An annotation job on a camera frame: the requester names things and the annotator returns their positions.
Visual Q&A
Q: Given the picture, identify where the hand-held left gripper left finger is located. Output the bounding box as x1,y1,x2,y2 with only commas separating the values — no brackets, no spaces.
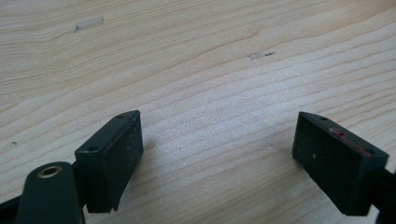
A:
74,109,145,215

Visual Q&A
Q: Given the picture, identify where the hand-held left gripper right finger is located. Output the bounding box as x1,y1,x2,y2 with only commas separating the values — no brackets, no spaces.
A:
291,111,390,217

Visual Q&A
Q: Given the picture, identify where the small torn tape scrap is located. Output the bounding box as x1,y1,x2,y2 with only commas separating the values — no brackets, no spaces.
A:
247,51,276,61

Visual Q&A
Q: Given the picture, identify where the clear tape scrap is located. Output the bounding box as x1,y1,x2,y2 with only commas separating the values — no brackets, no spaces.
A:
73,17,106,34

